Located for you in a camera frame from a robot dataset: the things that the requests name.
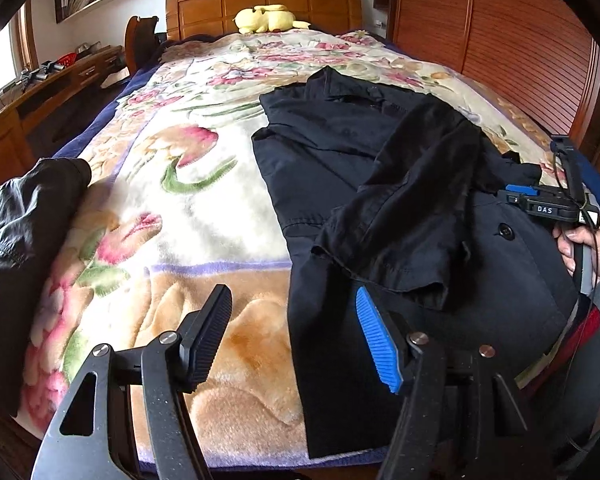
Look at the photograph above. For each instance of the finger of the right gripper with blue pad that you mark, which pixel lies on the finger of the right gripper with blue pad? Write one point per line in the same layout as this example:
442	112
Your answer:
522	190

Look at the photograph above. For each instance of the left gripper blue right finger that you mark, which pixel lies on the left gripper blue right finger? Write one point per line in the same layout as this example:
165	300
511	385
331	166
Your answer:
390	352

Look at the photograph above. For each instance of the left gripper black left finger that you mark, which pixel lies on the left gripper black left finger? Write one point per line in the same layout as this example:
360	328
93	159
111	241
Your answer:
200	334

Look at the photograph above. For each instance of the black coat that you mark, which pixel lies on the black coat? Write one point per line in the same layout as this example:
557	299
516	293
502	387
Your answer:
394	191

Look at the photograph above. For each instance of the right forearm grey sleeve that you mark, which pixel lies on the right forearm grey sleeve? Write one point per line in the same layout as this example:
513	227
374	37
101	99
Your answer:
562	385

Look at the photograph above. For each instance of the left forearm dark sleeve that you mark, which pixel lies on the left forearm dark sleeve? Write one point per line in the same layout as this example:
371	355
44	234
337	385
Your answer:
35	214

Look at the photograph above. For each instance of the right hand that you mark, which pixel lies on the right hand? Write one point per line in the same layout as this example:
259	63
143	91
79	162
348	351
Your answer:
567	240

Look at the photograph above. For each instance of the floral blanket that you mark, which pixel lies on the floral blanket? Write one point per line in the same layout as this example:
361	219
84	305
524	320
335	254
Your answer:
177	205

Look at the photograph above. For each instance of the wooden wardrobe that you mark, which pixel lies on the wooden wardrobe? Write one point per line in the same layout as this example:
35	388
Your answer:
535	54

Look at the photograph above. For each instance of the blue bed sheet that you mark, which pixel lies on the blue bed sheet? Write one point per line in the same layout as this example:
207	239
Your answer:
76	146

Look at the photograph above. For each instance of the long wooden desk cabinet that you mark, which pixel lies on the long wooden desk cabinet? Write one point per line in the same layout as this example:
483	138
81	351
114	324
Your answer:
19	118

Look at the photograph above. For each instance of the wooden chair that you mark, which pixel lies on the wooden chair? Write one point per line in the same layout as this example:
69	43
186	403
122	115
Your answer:
140	42

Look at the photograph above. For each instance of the yellow plush toy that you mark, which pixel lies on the yellow plush toy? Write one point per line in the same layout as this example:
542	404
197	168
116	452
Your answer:
269	18

